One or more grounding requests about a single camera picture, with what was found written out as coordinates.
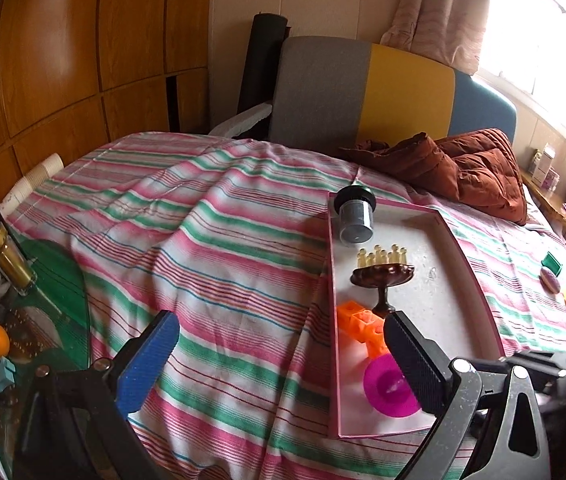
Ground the magenta plastic funnel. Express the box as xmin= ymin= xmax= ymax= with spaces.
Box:
xmin=363 ymin=352 xmax=422 ymax=418

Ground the brown quilted jacket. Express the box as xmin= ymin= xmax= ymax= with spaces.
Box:
xmin=338 ymin=128 xmax=528 ymax=226

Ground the window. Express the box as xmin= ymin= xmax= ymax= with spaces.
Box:
xmin=475 ymin=0 xmax=566 ymax=146

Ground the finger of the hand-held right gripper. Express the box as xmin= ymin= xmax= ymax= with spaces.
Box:
xmin=525 ymin=351 xmax=566 ymax=398

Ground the black cylindrical jar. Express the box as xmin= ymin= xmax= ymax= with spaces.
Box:
xmin=333 ymin=185 xmax=378 ymax=247

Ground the pink patterned curtain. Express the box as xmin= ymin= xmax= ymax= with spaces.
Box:
xmin=380 ymin=0 xmax=494 ymax=73

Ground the stack of paper cups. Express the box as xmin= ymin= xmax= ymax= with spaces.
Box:
xmin=0 ymin=154 xmax=66 ymax=216

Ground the wooden bedside table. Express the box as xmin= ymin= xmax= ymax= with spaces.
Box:
xmin=520 ymin=170 xmax=566 ymax=248

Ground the white box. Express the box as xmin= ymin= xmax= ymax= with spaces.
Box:
xmin=530 ymin=144 xmax=556 ymax=181

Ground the orange building block toy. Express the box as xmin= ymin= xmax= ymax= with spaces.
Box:
xmin=338 ymin=300 xmax=394 ymax=358

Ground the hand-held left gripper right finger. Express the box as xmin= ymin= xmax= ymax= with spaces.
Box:
xmin=384 ymin=311 xmax=551 ymax=480

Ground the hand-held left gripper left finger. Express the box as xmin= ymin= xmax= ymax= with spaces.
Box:
xmin=13 ymin=310 xmax=180 ymax=480

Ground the white cloth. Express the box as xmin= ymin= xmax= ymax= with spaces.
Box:
xmin=208 ymin=102 xmax=274 ymax=138

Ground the white tray with pink rim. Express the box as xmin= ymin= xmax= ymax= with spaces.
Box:
xmin=327 ymin=191 xmax=504 ymax=441

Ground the brown pedestal dish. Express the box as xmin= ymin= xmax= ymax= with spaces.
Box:
xmin=350 ymin=244 xmax=416 ymax=317

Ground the grey yellow blue headboard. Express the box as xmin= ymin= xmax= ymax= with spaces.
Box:
xmin=268 ymin=36 xmax=518 ymax=147

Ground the striped bedsheet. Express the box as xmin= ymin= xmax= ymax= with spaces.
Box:
xmin=5 ymin=132 xmax=566 ymax=471

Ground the purple oval case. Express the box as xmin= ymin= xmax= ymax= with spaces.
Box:
xmin=539 ymin=266 xmax=562 ymax=291

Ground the green glass table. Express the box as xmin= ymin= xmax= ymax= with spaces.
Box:
xmin=0 ymin=240 xmax=91 ymax=461

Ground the green plastic block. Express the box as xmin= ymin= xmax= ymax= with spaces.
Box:
xmin=541 ymin=252 xmax=564 ymax=276

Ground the wooden wardrobe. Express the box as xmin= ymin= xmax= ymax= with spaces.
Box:
xmin=0 ymin=0 xmax=214 ymax=256

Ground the black rolled mat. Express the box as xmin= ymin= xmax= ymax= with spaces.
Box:
xmin=237 ymin=13 xmax=290 ymax=116

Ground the small teal toy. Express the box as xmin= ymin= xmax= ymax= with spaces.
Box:
xmin=0 ymin=357 xmax=16 ymax=393

